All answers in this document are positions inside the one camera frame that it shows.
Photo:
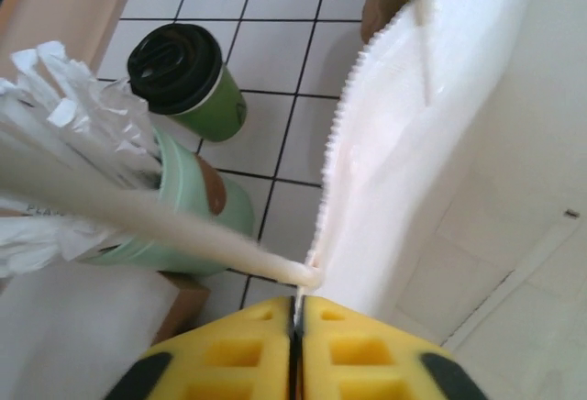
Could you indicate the mint green straw holder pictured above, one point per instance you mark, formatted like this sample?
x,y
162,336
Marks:
x,y
179,180

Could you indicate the white printed paper bag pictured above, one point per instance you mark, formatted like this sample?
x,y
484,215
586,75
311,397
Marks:
x,y
390,143

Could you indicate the green coffee cup black lid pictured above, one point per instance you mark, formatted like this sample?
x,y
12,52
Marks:
x,y
206,111

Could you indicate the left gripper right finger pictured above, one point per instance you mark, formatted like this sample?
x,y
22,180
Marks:
x,y
367,363

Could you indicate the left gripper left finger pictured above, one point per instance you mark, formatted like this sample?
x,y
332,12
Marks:
x,y
229,363

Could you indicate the brown cardboard box white top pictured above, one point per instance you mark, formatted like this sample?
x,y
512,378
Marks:
x,y
69,326

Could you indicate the brown cardboard cup carrier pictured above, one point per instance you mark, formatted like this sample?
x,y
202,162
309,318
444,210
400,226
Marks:
x,y
380,14

